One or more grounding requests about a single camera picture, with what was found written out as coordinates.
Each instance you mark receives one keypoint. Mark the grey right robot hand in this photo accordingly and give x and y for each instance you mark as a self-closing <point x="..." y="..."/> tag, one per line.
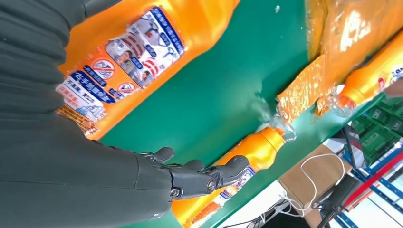
<point x="78" y="182"/>

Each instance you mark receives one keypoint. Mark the person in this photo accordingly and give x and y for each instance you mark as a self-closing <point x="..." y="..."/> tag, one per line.
<point x="395" y="89"/>

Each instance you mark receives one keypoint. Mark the green crates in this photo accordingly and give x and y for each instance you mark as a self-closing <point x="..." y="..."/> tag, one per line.
<point x="377" y="138"/>

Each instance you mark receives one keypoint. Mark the yellow taped cardboard sheet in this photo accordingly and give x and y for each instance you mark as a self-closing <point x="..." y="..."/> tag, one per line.
<point x="330" y="47"/>

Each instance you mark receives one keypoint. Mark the blue and red metal rack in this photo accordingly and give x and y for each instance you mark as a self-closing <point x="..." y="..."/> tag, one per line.
<point x="377" y="177"/>

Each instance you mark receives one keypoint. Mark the brown cardboard box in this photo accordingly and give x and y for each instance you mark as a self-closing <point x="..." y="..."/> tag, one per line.
<point x="330" y="188"/>

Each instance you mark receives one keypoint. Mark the black stand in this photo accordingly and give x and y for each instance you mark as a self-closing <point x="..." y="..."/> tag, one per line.
<point x="340" y="195"/>

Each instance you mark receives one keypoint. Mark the green table board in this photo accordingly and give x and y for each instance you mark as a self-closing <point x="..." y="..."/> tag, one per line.
<point x="220" y="94"/>

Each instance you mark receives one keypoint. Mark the white desk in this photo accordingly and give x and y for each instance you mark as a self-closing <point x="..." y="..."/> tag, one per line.
<point x="252" y="214"/>

